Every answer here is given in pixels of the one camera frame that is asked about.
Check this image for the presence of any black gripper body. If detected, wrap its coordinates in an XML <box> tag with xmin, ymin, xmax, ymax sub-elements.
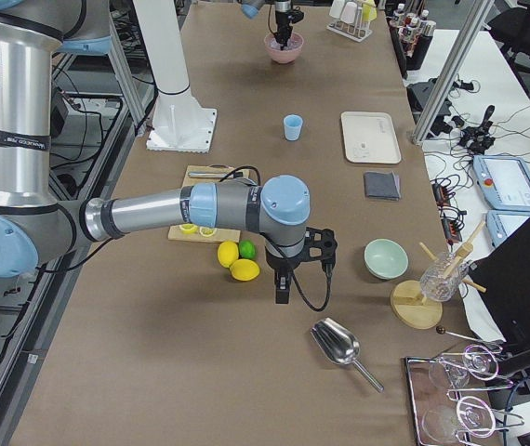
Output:
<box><xmin>266</xmin><ymin>227</ymin><xmax>338</xmax><ymax>288</ymax></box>
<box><xmin>273</xmin><ymin>0</ymin><xmax>304</xmax><ymax>31</ymax></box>

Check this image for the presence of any pile of ice cubes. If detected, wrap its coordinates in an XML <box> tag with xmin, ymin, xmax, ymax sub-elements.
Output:
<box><xmin>265</xmin><ymin>33</ymin><xmax>303</xmax><ymax>52</ymax></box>

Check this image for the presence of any white cup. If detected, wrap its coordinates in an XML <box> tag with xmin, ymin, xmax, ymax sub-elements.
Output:
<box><xmin>329</xmin><ymin>0</ymin><xmax>345</xmax><ymax>20</ymax></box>

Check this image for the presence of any pink cup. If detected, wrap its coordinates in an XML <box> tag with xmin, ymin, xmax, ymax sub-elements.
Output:
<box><xmin>340</xmin><ymin>1</ymin><xmax>358</xmax><ymax>25</ymax></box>

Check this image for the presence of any yellow cup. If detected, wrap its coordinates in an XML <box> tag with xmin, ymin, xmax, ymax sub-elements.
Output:
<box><xmin>362</xmin><ymin>0</ymin><xmax>378</xmax><ymax>22</ymax></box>

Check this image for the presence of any silver metal ice scoop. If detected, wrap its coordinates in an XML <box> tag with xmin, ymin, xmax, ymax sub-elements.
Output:
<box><xmin>311</xmin><ymin>318</ymin><xmax>384</xmax><ymax>393</ymax></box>

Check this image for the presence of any light blue plastic cup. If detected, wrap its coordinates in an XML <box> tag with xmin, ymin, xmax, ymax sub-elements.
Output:
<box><xmin>283</xmin><ymin>114</ymin><xmax>303</xmax><ymax>141</ymax></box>

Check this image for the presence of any wooden cup tree stand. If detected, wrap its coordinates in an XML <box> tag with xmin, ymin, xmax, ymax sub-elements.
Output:
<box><xmin>391</xmin><ymin>221</ymin><xmax>486</xmax><ymax>330</ymax></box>

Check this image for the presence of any pink bowl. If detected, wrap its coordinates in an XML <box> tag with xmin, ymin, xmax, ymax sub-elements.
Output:
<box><xmin>264</xmin><ymin>32</ymin><xmax>304</xmax><ymax>64</ymax></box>

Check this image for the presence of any yellow lemon near lime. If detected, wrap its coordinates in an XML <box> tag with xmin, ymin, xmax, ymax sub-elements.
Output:
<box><xmin>230</xmin><ymin>258</ymin><xmax>260</xmax><ymax>282</ymax></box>

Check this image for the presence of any green lime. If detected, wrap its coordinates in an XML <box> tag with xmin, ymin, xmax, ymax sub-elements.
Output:
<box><xmin>238</xmin><ymin>240</ymin><xmax>257</xmax><ymax>260</ymax></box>

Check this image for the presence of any mint green bowl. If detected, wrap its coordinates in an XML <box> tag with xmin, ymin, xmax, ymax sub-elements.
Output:
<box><xmin>364</xmin><ymin>239</ymin><xmax>409</xmax><ymax>280</ymax></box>

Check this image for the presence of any folded grey cloth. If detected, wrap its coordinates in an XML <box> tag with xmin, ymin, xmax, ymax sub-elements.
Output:
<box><xmin>364</xmin><ymin>171</ymin><xmax>401</xmax><ymax>201</ymax></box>

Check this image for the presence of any lemon half slice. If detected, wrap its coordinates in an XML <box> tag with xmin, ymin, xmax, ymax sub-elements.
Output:
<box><xmin>179</xmin><ymin>223</ymin><xmax>198</xmax><ymax>234</ymax></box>
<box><xmin>199</xmin><ymin>227</ymin><xmax>218</xmax><ymax>238</ymax></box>

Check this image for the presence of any cream rabbit tray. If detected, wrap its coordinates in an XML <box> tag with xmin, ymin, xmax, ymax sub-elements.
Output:
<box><xmin>340</xmin><ymin>111</ymin><xmax>402</xmax><ymax>164</ymax></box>

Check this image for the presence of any clear glass on stand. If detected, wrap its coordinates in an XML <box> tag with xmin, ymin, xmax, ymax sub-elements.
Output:
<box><xmin>419</xmin><ymin>252</ymin><xmax>470</xmax><ymax>303</ymax></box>

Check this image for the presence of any steel muddler black tip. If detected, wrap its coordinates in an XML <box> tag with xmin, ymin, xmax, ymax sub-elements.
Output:
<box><xmin>187</xmin><ymin>171</ymin><xmax>244</xmax><ymax>180</ymax></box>

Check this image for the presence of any blue teach pendant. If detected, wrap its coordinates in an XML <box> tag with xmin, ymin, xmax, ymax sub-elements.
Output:
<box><xmin>485</xmin><ymin>210</ymin><xmax>530</xmax><ymax>248</ymax></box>
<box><xmin>472</xmin><ymin>155</ymin><xmax>530</xmax><ymax>213</ymax></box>

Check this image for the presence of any black metal glass tray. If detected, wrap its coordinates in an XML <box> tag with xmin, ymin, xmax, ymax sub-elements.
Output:
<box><xmin>404</xmin><ymin>346</ymin><xmax>524</xmax><ymax>445</ymax></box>

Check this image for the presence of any black monitor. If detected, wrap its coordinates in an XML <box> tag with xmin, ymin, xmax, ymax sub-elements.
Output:
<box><xmin>470</xmin><ymin>217</ymin><xmax>530</xmax><ymax>351</ymax></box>

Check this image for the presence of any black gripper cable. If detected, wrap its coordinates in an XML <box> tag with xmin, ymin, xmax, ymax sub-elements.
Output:
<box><xmin>218</xmin><ymin>165</ymin><xmax>334</xmax><ymax>312</ymax></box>

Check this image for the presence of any white wire cup rack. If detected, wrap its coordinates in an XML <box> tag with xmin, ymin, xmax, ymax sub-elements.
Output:
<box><xmin>326</xmin><ymin>19</ymin><xmax>373</xmax><ymax>43</ymax></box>

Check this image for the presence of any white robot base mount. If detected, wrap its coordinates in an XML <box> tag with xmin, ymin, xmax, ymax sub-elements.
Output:
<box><xmin>134</xmin><ymin>0</ymin><xmax>217</xmax><ymax>153</ymax></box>

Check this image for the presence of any aluminium frame post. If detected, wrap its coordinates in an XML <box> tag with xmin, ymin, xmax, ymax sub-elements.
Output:
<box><xmin>411</xmin><ymin>0</ymin><xmax>495</xmax><ymax>146</ymax></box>

